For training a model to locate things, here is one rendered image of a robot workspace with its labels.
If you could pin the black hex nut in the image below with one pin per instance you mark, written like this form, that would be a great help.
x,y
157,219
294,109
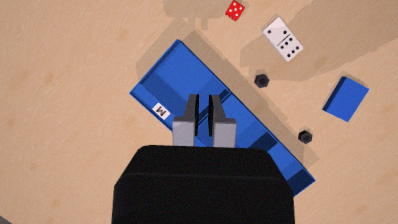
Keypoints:
x,y
261,81
305,137

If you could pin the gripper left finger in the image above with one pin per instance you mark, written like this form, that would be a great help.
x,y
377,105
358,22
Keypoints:
x,y
184,129

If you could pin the blue three-compartment bin rack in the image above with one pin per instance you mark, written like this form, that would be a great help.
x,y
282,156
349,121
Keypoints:
x,y
164,91

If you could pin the blue rectangular block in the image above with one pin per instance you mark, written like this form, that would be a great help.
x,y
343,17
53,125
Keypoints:
x,y
345,98

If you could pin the white domino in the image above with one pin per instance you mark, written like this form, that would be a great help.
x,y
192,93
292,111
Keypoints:
x,y
281,38

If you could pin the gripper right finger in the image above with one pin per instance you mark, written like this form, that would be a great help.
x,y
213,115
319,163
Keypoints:
x,y
221,129

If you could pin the red die with white pips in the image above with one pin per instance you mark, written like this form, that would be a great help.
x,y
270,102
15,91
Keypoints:
x,y
235,10

